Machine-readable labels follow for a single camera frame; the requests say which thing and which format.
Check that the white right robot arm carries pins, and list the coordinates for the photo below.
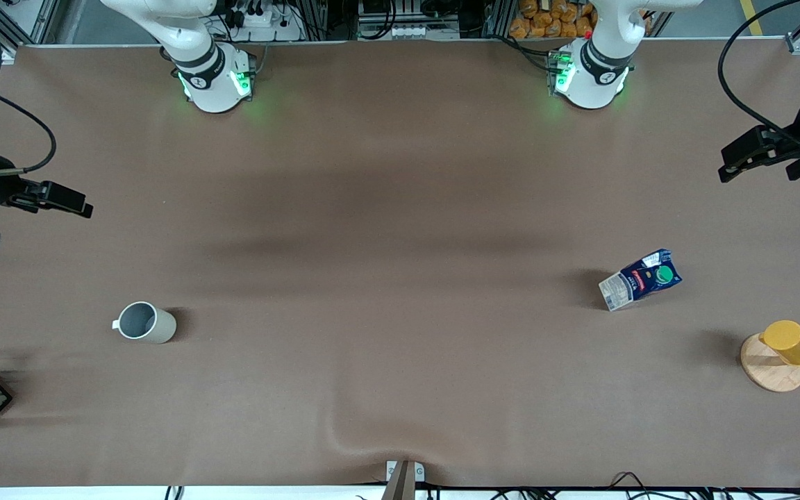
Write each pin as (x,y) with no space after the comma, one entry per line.
(212,83)

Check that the white power strip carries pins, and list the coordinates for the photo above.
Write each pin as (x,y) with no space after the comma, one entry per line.
(261,24)

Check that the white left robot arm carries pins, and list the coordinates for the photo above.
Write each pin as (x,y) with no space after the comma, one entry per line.
(591,83)

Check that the grey ceramic mug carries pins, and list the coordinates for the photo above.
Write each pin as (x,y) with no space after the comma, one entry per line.
(146,323)

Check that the bag of orange snacks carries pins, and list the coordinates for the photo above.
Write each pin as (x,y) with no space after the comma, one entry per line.
(549,19)

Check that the yellow plastic cup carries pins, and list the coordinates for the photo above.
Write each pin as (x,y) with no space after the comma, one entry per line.
(794,343)

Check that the brown table cover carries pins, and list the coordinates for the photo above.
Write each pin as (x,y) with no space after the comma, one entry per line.
(400,173)

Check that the grey metal camera bracket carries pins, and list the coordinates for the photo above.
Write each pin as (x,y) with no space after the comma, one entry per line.
(403,479)

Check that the blue white milk carton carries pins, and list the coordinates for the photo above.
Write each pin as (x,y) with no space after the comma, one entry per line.
(639,281)

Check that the round wooden cup stand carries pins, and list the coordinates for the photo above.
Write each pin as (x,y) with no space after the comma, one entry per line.
(768,368)

